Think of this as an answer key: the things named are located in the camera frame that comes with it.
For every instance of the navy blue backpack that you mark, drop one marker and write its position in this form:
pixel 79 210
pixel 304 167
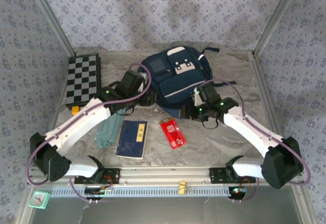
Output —
pixel 178 86

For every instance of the blue book yellow label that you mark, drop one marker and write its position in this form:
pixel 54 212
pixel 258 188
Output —
pixel 131 140

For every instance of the light teal pencil case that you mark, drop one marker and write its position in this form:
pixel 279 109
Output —
pixel 107 132

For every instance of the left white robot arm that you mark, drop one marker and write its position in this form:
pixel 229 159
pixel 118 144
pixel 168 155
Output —
pixel 84 117

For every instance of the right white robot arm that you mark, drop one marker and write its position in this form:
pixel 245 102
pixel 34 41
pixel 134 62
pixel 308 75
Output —
pixel 249 127

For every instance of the red snack packet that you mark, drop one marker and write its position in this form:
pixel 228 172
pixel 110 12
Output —
pixel 173 133

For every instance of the black grey chessboard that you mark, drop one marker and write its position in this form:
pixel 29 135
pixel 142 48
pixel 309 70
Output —
pixel 81 79

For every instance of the small yellow block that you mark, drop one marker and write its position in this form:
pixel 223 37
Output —
pixel 75 110

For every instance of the tan clip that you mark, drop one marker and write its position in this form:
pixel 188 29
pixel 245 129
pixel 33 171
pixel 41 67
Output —
pixel 183 188

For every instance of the floral fabric backdrop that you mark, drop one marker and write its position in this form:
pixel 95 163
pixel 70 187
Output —
pixel 163 10

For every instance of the right controller board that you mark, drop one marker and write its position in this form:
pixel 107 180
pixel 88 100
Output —
pixel 238 191

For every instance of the controller board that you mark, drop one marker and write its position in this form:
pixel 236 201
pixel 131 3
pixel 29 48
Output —
pixel 238 191
pixel 98 191

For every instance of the left controller board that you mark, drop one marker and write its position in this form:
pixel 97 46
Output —
pixel 98 191

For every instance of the mint green alarm clock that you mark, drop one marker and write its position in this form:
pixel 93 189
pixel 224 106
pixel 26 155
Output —
pixel 39 199

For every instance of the right aluminium side rail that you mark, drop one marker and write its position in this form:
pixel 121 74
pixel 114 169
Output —
pixel 258 66

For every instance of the aluminium side rail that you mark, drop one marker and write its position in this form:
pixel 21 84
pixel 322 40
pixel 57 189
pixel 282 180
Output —
pixel 54 117
pixel 258 66

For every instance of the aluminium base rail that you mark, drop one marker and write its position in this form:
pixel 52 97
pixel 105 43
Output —
pixel 165 175

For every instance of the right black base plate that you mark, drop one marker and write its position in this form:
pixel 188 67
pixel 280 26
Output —
pixel 215 175

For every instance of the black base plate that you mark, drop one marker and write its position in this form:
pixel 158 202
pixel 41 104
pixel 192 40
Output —
pixel 215 175
pixel 114 175

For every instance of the left aluminium side rail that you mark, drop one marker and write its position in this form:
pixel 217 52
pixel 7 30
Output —
pixel 54 117

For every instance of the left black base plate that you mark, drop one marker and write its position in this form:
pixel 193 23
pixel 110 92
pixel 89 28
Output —
pixel 114 175

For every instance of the left aluminium frame post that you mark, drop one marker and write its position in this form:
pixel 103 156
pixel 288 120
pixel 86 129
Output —
pixel 52 17

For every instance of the aluminium frame post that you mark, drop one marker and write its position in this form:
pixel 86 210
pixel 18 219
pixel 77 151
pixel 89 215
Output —
pixel 276 17
pixel 52 17

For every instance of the right aluminium frame post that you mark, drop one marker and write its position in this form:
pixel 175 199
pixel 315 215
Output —
pixel 276 17

